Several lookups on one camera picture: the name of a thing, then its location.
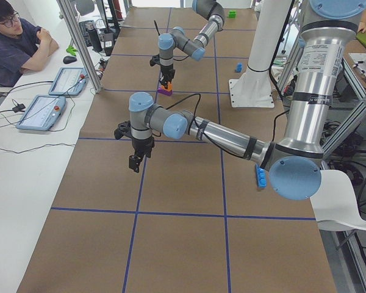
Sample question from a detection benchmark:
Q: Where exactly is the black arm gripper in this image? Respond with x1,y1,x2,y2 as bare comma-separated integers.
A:
159,64,175,89

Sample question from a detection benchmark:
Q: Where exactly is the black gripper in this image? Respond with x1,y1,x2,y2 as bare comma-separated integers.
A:
129,136,154,173

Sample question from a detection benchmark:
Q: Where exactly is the orange trapezoid block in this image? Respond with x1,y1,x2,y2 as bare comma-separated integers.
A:
166,82,173,92

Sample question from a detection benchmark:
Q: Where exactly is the purple trapezoid block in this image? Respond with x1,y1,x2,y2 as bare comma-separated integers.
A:
157,86,173,96

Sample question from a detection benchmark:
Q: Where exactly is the small blue block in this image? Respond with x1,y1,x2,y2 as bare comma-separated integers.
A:
235,63,243,73

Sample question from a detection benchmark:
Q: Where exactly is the black water bottle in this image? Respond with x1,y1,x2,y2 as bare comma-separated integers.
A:
87,23,102,52

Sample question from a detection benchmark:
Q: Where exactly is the green double stud block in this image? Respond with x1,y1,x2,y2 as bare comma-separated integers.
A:
228,10,237,19

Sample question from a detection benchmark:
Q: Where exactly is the black keyboard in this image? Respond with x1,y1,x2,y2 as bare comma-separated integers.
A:
78,20,95,47

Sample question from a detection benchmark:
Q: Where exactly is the far teach pendant tablet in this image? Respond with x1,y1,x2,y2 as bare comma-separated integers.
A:
48,67,87,96

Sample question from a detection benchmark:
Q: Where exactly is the teach pendant tablet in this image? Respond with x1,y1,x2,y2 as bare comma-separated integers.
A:
16,95,66,131
48,67,87,96

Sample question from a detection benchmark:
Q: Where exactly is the black computer mouse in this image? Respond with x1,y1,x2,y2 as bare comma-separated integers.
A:
63,56,77,64

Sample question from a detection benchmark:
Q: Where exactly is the green toy on desk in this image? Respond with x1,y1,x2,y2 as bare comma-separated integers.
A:
66,45,77,57

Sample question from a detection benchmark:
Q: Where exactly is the near teach pendant tablet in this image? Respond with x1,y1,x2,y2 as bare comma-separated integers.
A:
16,95,66,131

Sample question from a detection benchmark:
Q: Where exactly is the long blue studded block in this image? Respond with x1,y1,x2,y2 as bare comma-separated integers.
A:
255,164,267,189

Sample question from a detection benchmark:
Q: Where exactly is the seated person in navy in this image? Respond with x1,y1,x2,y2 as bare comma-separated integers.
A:
0,1,59,87

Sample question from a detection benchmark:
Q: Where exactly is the white chair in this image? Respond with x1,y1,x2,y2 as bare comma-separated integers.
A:
310,170,366,231

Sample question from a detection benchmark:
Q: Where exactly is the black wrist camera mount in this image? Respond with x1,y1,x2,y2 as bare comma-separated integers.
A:
149,54,160,67
113,120,132,140

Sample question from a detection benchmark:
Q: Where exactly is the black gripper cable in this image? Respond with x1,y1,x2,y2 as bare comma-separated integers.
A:
152,20,190,62
152,93,220,147

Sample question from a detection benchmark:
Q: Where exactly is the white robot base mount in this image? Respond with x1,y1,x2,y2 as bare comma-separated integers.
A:
229,0,293,108

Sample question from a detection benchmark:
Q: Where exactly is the grey aluminium camera post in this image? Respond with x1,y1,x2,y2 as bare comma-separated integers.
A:
57,0,102,93

